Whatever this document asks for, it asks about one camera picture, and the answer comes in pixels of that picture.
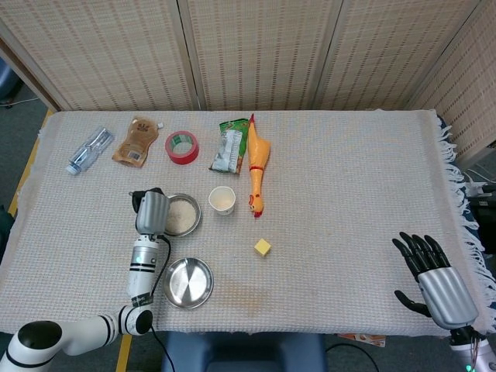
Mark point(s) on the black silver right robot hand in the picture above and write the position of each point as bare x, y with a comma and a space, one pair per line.
445, 294

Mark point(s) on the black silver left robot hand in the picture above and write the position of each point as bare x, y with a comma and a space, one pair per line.
153, 213

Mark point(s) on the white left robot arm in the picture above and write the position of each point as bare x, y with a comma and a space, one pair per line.
139, 279

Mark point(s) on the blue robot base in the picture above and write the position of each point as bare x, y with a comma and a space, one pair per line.
240, 352

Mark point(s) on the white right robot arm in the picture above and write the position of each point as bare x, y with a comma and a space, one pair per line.
474, 350

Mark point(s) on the white powder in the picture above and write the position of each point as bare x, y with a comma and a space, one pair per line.
182, 217

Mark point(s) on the steel bowl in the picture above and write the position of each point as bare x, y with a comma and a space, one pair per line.
198, 217

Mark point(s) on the white paper cup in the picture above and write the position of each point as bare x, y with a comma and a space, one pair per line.
222, 201

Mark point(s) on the flat steel plate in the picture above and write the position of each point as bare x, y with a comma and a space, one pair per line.
190, 283

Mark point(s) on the red tape roll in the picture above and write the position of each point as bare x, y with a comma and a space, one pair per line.
170, 149

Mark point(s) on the brown spout pouch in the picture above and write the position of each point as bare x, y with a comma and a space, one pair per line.
133, 145

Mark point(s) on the clear plastic water bottle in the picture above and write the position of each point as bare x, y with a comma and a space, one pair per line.
89, 151

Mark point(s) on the orange printed package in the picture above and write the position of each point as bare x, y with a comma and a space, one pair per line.
364, 340

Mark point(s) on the green snack bag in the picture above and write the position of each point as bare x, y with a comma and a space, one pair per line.
228, 149

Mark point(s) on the black power box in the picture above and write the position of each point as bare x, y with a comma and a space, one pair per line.
484, 201

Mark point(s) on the yellow foam cube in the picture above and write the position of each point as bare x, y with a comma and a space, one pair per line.
262, 248

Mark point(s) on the yellow rubber chicken toy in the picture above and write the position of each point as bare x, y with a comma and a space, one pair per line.
259, 155

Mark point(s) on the white waffle tablecloth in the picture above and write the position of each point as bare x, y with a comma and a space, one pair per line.
329, 217

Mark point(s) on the woven folding screen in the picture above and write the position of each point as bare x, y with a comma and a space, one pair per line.
263, 54

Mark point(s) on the blue grey chair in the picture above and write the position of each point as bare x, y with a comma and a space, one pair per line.
5, 81

